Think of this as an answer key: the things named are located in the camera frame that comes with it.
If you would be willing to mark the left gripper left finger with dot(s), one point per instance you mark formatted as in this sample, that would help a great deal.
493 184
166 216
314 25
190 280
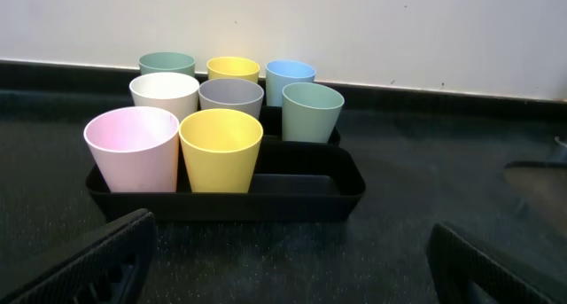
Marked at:
111 251

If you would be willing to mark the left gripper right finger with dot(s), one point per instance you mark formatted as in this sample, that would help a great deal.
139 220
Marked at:
460 268

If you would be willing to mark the pink cup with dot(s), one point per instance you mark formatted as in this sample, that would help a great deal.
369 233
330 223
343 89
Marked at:
133 158

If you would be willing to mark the yellow cup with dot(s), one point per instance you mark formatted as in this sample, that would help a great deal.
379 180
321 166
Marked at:
219 158
232 69

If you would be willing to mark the white cup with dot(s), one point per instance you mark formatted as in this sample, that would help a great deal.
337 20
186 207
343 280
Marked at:
164 91

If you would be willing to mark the black tray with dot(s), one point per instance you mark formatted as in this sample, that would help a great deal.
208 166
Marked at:
301 197

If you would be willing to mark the grey cup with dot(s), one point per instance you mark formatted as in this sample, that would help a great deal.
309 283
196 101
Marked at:
230 95

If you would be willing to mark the green cup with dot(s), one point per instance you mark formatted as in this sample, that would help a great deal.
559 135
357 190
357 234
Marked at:
310 115
166 62

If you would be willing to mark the blue cup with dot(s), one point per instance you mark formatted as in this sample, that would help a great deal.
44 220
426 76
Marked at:
279 80

